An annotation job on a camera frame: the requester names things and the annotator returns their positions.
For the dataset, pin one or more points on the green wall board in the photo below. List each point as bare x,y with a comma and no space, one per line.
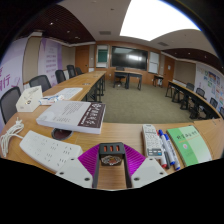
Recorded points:
102,56

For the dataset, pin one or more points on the black desk chair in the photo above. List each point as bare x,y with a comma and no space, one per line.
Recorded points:
119,75

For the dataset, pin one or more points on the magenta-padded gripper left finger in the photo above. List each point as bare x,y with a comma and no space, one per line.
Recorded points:
75,172

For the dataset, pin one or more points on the black mesh office chair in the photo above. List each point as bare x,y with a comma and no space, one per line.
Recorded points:
40,81
9,101

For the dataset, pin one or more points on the white power strip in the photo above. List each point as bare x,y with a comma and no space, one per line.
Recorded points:
46,148

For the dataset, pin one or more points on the dark wooden desk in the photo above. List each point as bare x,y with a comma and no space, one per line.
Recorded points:
128,75

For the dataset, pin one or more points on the row of black chairs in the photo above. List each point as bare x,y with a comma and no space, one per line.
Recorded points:
205,96
68,73

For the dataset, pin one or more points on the white remote control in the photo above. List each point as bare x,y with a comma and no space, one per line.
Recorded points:
151,140

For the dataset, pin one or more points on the red-capped whiteboard marker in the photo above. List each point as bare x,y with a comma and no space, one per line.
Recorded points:
163,156

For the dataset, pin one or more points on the large black wall screen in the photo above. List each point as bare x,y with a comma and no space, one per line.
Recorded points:
129,57

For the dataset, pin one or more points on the long wooden conference table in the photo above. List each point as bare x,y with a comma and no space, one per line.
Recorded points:
190,98

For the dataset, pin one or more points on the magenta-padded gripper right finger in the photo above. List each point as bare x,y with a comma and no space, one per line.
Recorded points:
146,172

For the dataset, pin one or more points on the thick white and maroon book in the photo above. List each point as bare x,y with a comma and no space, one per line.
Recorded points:
70,115

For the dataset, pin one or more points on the small dark side table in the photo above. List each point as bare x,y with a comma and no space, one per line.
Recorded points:
157,78

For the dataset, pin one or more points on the large bright ceiling light panel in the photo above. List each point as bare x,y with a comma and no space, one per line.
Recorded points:
156,20

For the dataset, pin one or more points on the small white blue packet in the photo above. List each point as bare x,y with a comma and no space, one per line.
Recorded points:
51,99

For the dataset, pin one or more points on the white tissue box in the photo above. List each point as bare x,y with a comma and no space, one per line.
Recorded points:
28,100

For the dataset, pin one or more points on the dark charger with orange ports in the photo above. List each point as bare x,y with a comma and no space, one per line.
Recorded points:
112,152

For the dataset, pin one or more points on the colourful wall posters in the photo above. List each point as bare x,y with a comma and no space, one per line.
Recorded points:
213,83

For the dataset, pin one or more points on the green booklet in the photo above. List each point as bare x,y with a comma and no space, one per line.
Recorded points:
190,145

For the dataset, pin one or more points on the blue-capped whiteboard marker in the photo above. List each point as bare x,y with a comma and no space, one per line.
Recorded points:
172,153
167,148

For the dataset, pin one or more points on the white wall whiteboard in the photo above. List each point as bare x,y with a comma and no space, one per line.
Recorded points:
153,62

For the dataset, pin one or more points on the purple wall banner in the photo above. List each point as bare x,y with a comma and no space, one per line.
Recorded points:
50,56

